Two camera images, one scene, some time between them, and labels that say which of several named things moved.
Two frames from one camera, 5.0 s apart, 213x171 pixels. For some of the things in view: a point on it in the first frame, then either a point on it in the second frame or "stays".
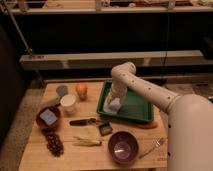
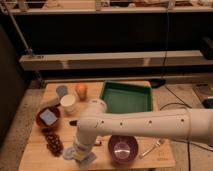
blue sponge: (48, 116) stays
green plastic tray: (135, 107) stays
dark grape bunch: (53, 142) stays
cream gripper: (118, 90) → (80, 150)
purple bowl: (123, 147) stays
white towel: (113, 106) → (69, 153)
